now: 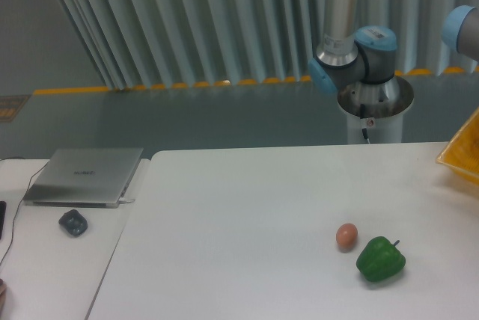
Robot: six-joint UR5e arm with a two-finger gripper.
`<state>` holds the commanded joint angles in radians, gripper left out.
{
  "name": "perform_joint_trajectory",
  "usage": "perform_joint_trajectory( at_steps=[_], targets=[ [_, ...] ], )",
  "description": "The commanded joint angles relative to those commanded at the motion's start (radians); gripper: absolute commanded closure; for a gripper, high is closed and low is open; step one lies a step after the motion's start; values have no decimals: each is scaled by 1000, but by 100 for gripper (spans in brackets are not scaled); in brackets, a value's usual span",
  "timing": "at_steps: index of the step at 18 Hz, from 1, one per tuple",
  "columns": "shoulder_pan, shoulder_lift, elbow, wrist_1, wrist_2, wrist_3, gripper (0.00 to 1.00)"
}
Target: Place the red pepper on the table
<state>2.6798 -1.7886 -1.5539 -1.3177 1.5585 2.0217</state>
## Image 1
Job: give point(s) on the green bell pepper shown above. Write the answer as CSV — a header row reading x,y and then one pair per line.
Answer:
x,y
380,260

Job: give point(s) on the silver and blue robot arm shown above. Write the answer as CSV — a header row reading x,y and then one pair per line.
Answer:
x,y
338,24

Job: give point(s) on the white USB plug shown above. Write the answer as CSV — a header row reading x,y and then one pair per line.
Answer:
x,y
123,200

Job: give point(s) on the black phone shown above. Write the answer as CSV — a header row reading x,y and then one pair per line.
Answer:
x,y
3,208

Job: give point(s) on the brown egg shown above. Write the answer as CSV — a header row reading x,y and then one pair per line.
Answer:
x,y
346,236

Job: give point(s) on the person's hand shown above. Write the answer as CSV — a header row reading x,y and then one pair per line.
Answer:
x,y
3,293

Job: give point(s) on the corrugated grey partition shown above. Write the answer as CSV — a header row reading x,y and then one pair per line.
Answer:
x,y
161,43

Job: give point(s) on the yellow plastic basket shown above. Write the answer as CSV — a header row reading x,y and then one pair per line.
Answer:
x,y
461,153

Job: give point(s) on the silver laptop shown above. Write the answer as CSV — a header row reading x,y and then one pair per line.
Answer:
x,y
85,177

